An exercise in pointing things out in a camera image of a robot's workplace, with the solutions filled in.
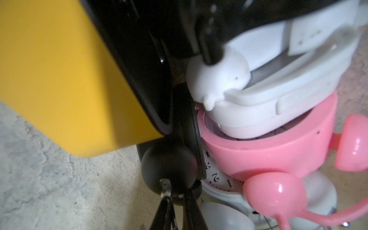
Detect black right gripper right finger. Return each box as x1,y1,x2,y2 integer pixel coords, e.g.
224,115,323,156
183,190,208,230

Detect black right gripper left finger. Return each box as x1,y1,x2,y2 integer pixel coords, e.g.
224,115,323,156
149,196,174,230

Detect small black alarm clock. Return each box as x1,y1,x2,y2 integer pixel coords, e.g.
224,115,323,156
137,83,206,206

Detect yellow square alarm clock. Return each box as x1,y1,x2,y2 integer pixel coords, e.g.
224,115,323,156
1,1,173,157

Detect canvas tote bag green handles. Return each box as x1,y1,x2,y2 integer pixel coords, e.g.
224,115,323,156
1,101,160,230

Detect white twin bell alarm clock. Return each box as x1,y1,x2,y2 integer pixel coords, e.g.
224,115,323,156
201,144,337,230

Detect pink twin bell alarm clock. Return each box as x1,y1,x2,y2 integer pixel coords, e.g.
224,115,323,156
197,93,368,230

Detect white plastic alarm clock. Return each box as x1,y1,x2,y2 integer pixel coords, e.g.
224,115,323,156
186,1,368,139

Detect black twin bell alarm clock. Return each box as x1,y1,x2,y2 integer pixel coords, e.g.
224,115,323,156
132,0,335,65

